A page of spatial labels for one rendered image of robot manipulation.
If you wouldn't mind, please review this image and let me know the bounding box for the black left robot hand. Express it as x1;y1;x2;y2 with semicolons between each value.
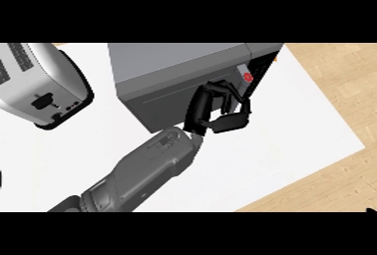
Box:
184;80;253;136

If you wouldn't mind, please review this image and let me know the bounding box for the grey microwave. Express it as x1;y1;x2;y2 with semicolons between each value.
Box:
107;43;286;134

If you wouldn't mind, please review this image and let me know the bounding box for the white milk carton red print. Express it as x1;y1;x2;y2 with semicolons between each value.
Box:
236;64;255;85

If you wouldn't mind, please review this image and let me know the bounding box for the silver toaster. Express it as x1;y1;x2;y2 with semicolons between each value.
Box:
0;43;97;131

